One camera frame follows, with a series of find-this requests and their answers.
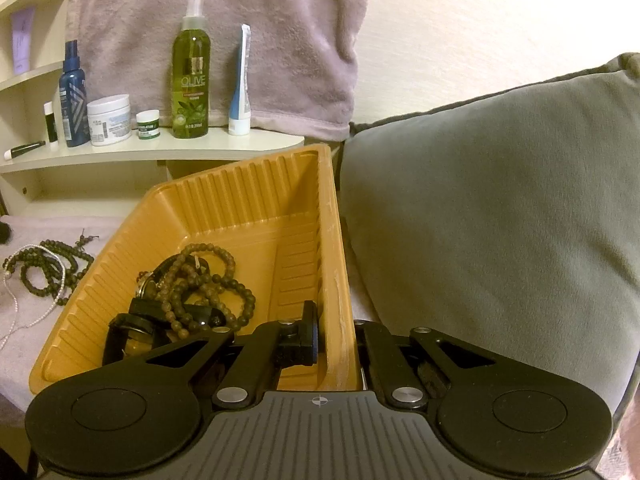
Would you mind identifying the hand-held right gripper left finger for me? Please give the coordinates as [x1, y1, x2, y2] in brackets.
[142, 300, 321, 409]

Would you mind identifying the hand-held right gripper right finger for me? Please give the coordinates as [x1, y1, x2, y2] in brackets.
[353, 318, 499, 409]

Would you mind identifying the brown bead bracelet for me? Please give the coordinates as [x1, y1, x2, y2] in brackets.
[164, 242, 257, 337]

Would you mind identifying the orange plastic tray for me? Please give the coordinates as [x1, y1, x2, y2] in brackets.
[29, 143, 364, 402]

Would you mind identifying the black strap silver watch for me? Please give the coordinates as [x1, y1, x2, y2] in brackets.
[133, 255, 211, 311]

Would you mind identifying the grey pillow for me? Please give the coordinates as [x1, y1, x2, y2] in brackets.
[338, 52, 640, 413]

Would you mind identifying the cream wooden shelf unit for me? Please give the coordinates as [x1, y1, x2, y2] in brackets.
[0, 0, 306, 217]

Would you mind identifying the white blue tube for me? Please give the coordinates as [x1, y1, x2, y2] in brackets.
[228, 24, 252, 136]

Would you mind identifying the small green white jar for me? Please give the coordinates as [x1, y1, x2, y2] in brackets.
[136, 109, 161, 142]

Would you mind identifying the olive green spray bottle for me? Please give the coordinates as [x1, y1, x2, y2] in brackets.
[172, 0, 210, 139]

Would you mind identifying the pink bed cloth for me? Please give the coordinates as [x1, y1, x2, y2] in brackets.
[0, 212, 148, 413]

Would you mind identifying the white cream jar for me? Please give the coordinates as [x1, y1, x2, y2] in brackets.
[86, 95, 134, 147]

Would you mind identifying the pink hanging towel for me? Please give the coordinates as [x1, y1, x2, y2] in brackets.
[65, 0, 374, 142]

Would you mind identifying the blue spray bottle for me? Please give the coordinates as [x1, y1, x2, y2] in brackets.
[59, 40, 90, 148]

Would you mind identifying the green white lip balm stick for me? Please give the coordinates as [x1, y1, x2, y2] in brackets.
[43, 101, 60, 144]

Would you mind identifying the black tube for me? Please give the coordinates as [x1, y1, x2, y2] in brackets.
[4, 140, 47, 161]

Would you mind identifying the dark green bead necklace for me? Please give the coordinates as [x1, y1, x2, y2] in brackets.
[2, 229, 97, 309]

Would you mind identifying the white pearl chain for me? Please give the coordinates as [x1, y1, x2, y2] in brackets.
[0, 240, 69, 350]

